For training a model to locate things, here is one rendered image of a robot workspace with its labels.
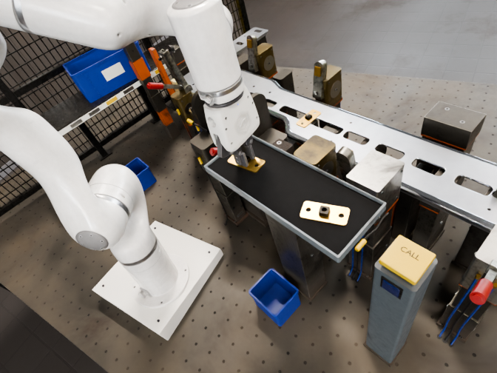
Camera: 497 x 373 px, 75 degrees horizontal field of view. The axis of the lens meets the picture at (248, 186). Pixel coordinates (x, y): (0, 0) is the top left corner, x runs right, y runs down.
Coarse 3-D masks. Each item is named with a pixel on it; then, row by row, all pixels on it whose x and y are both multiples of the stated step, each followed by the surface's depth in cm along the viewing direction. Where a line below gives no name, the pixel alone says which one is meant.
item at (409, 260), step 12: (396, 240) 53; (408, 240) 52; (396, 252) 51; (408, 252) 51; (420, 252) 50; (432, 252) 50; (384, 264) 51; (396, 264) 50; (408, 264) 50; (420, 264) 49; (408, 276) 48; (420, 276) 48
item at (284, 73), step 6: (282, 72) 126; (288, 72) 125; (276, 78) 124; (282, 78) 123; (288, 78) 125; (282, 84) 124; (288, 84) 127; (294, 90) 131; (288, 108) 134; (288, 114) 136; (294, 114) 139
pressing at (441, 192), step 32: (288, 96) 113; (288, 128) 101; (320, 128) 98; (352, 128) 95; (384, 128) 92; (448, 160) 80; (480, 160) 78; (416, 192) 76; (448, 192) 74; (480, 224) 68
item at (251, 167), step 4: (232, 156) 75; (248, 156) 72; (228, 160) 74; (232, 160) 74; (248, 160) 72; (252, 160) 72; (256, 160) 72; (260, 160) 72; (236, 164) 72; (248, 164) 72; (252, 164) 71; (260, 164) 71; (244, 168) 71; (248, 168) 71; (252, 168) 71; (256, 168) 70
